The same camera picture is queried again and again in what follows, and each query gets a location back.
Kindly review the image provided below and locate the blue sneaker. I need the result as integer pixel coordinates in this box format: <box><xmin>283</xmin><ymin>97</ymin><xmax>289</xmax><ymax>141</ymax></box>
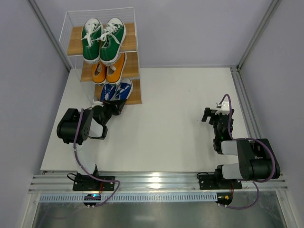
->
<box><xmin>100</xmin><ymin>83</ymin><xmax>117</xmax><ymax>102</ymax></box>
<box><xmin>114</xmin><ymin>78</ymin><xmax>133</xmax><ymax>111</ymax></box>

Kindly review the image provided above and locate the orange sneaker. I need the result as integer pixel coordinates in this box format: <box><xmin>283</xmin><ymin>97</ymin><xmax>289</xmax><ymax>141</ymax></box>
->
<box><xmin>106</xmin><ymin>53</ymin><xmax>127</xmax><ymax>85</ymax></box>
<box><xmin>92</xmin><ymin>61</ymin><xmax>106</xmax><ymax>85</ymax></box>

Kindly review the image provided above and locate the green sneaker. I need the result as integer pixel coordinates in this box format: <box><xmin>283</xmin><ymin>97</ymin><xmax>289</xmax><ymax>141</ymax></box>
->
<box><xmin>100</xmin><ymin>18</ymin><xmax>126</xmax><ymax>65</ymax></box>
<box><xmin>81</xmin><ymin>18</ymin><xmax>104</xmax><ymax>65</ymax></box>

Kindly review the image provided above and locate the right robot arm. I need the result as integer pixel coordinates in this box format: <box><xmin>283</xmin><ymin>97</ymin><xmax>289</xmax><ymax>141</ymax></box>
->
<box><xmin>197</xmin><ymin>107</ymin><xmax>281</xmax><ymax>190</ymax></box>

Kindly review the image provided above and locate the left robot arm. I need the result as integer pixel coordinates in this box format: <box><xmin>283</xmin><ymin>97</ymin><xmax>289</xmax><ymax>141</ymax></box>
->
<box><xmin>57</xmin><ymin>99</ymin><xmax>127</xmax><ymax>185</ymax></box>

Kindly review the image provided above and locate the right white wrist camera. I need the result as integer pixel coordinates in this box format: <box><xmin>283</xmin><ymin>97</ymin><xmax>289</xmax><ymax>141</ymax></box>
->
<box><xmin>215</xmin><ymin>101</ymin><xmax>230</xmax><ymax>115</ymax></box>

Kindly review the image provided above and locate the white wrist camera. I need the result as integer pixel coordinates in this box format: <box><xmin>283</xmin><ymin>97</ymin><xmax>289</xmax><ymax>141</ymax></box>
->
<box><xmin>215</xmin><ymin>101</ymin><xmax>230</xmax><ymax>115</ymax></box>
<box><xmin>92</xmin><ymin>101</ymin><xmax>104</xmax><ymax>108</ymax></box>

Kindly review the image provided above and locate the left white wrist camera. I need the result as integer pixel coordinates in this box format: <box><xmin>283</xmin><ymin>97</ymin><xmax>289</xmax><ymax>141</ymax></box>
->
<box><xmin>92</xmin><ymin>101</ymin><xmax>104</xmax><ymax>108</ymax></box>

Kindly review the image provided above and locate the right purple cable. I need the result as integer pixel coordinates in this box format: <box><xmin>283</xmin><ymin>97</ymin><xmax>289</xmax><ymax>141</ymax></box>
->
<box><xmin>219</xmin><ymin>94</ymin><xmax>277</xmax><ymax>210</ymax></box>

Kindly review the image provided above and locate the right aluminium frame rail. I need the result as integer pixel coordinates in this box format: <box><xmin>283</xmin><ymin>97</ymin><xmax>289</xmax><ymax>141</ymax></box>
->
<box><xmin>230</xmin><ymin>67</ymin><xmax>262</xmax><ymax>138</ymax></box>

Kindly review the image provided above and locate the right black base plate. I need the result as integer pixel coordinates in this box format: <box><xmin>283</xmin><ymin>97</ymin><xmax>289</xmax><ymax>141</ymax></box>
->
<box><xmin>196</xmin><ymin>172</ymin><xmax>242</xmax><ymax>190</ymax></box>

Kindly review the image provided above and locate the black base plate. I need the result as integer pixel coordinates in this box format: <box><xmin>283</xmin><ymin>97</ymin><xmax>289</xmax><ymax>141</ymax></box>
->
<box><xmin>72</xmin><ymin>175</ymin><xmax>114</xmax><ymax>191</ymax></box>
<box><xmin>196</xmin><ymin>172</ymin><xmax>242</xmax><ymax>190</ymax></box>

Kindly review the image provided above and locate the white wire wooden shoe shelf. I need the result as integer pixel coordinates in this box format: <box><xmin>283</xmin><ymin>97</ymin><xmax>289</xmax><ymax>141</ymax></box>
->
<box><xmin>59</xmin><ymin>7</ymin><xmax>142</xmax><ymax>105</ymax></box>

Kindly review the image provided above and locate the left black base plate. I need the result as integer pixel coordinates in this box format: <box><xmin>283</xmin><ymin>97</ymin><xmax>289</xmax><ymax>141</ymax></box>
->
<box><xmin>72</xmin><ymin>175</ymin><xmax>114</xmax><ymax>191</ymax></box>

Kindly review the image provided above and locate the aluminium front rail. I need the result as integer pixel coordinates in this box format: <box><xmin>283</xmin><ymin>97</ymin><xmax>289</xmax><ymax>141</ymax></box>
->
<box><xmin>28</xmin><ymin>171</ymin><xmax>288</xmax><ymax>193</ymax></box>

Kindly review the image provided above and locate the grey slotted cable duct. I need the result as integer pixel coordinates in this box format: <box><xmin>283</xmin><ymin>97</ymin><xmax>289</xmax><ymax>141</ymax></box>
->
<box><xmin>39</xmin><ymin>192</ymin><xmax>218</xmax><ymax>203</ymax></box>

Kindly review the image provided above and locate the left aluminium frame post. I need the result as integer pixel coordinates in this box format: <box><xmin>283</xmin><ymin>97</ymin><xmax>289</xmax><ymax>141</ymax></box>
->
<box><xmin>27</xmin><ymin>0</ymin><xmax>72</xmax><ymax>72</ymax></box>

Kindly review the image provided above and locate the aluminium frame post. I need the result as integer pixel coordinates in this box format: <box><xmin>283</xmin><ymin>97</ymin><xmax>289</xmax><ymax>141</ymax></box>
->
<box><xmin>237</xmin><ymin>0</ymin><xmax>282</xmax><ymax>71</ymax></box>
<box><xmin>27</xmin><ymin>0</ymin><xmax>72</xmax><ymax>72</ymax></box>

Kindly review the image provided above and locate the right aluminium frame post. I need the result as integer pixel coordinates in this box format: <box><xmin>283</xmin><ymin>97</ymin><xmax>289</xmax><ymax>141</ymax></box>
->
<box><xmin>237</xmin><ymin>0</ymin><xmax>282</xmax><ymax>71</ymax></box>

